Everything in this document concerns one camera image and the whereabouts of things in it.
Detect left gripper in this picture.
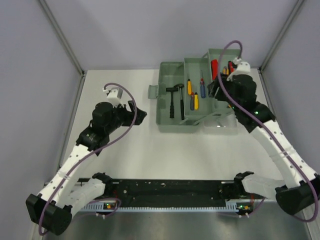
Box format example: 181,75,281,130
105,100,147,134

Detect yellow handle screwdriver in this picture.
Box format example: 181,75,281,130
193,92,199,111

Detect orange utility knife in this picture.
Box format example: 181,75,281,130
222,66,229,75

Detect yellow black screwdriver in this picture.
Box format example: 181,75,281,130
187,74,193,96

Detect red black pliers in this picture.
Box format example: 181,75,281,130
210,59,219,81

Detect steel claw hammer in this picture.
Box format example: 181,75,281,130
175,83,185,120

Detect green plastic toolbox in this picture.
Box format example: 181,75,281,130
148,48,234,133

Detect black rubber mallet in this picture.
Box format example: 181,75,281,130
166,87,178,119

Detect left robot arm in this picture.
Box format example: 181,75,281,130
25,100,147,236

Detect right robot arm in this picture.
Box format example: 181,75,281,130
207,74,320,216

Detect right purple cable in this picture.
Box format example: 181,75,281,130
216,40,316,223

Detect purple cable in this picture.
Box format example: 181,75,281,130
39,83,138,236
216,40,316,223

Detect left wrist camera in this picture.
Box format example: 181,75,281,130
103,87,123,107

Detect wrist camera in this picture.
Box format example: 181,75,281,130
226,57,251,81
103,87,123,107

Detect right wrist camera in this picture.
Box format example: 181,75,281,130
226,57,251,81

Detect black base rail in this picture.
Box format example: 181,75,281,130
103,179,251,208

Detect grey cable duct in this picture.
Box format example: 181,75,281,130
80,201,253,214

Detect right aluminium frame post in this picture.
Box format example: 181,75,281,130
258,0,306,74

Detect aluminium frame post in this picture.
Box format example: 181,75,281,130
258,0,306,74
36,0,85,76

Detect left aluminium frame post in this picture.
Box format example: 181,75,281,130
36,0,85,76

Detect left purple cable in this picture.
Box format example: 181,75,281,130
39,83,138,236

